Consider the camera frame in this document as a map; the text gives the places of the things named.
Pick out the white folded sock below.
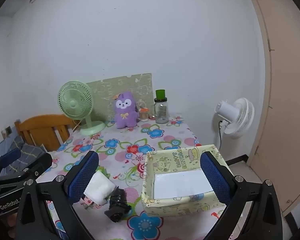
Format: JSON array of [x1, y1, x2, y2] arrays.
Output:
[[84, 170, 116, 205]]

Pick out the wooden chair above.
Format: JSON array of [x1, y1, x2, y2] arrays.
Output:
[[14, 114, 77, 153]]

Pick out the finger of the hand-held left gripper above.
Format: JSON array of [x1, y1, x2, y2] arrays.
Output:
[[0, 148, 22, 178], [0, 152, 53, 188]]

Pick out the black fan cable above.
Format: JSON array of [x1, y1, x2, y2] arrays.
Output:
[[218, 119, 225, 151]]

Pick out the dark rolled sock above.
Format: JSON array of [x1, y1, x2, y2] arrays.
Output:
[[104, 187, 132, 223]]

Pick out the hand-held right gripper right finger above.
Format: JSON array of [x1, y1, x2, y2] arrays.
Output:
[[199, 151, 284, 240]]

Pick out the floral tablecloth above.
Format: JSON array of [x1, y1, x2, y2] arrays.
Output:
[[36, 116, 243, 240]]

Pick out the pale fan power cord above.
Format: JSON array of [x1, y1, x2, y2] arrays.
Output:
[[72, 119, 84, 133]]

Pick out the purple plush toy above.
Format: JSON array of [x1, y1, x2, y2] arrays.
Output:
[[114, 91, 140, 129]]

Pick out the white standing fan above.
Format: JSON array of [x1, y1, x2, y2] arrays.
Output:
[[214, 97, 255, 140]]

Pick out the green patterned board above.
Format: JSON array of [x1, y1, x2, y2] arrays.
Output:
[[86, 73, 152, 123]]

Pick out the beige door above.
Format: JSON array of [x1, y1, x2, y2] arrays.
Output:
[[242, 0, 300, 215]]

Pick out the yellow-green cartoon fabric box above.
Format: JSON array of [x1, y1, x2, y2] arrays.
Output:
[[141, 144, 234, 217]]

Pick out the glass mug jar green lid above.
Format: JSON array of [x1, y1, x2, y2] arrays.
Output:
[[154, 89, 169, 124]]

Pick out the green desk fan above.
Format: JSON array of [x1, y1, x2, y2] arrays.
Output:
[[57, 81, 106, 136]]

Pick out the small jar orange lid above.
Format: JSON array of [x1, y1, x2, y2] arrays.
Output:
[[139, 107, 150, 122]]

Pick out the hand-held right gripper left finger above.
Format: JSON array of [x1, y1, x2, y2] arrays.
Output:
[[15, 150, 100, 240]]

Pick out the blue grey plaid cloth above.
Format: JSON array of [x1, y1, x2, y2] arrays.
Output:
[[0, 137, 47, 175]]

